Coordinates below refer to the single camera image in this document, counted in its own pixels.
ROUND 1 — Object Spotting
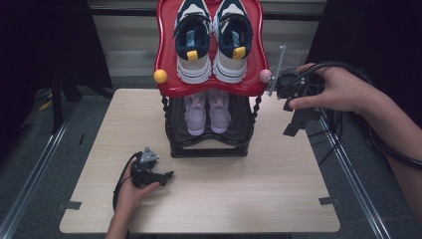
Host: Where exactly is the right hand-held gripper black cable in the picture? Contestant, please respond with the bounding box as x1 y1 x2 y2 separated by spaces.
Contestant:
290 60 422 170

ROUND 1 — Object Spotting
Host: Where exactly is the person's left hand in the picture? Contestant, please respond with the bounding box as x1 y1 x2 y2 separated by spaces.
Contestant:
113 163 161 215

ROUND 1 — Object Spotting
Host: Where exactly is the red and black shoe rack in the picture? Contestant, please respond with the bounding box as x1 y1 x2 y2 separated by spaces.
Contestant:
153 0 273 158

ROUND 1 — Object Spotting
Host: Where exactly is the hand-held gripper black cable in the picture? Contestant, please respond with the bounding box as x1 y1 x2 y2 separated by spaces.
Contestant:
111 151 143 239
290 60 422 170

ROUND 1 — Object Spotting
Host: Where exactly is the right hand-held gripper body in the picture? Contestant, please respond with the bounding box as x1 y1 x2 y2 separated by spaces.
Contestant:
268 44 327 113

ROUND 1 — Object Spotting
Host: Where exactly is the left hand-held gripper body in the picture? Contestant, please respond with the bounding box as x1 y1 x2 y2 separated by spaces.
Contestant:
129 146 160 189

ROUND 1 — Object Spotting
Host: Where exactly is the person's right hand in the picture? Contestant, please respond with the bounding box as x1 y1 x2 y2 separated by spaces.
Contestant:
288 62 369 116

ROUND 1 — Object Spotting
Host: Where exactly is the metal floor rail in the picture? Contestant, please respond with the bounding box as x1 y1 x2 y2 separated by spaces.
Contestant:
313 106 394 239
0 99 79 239

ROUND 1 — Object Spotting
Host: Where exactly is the pair of pink-white sneakers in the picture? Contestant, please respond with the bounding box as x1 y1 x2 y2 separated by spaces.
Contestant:
207 89 232 134

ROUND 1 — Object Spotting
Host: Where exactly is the left hand-held gripper black cable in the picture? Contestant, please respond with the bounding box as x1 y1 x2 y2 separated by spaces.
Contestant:
111 151 143 239

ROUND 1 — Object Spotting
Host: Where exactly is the black curtain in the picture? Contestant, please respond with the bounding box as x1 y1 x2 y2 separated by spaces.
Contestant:
307 0 422 130
0 0 112 160

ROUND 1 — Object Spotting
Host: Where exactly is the black stand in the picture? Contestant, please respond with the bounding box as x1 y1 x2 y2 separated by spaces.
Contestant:
49 74 84 135

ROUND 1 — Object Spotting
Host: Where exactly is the navy and white sneaker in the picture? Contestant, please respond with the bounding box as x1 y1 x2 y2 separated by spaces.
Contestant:
172 0 213 85
212 0 255 85

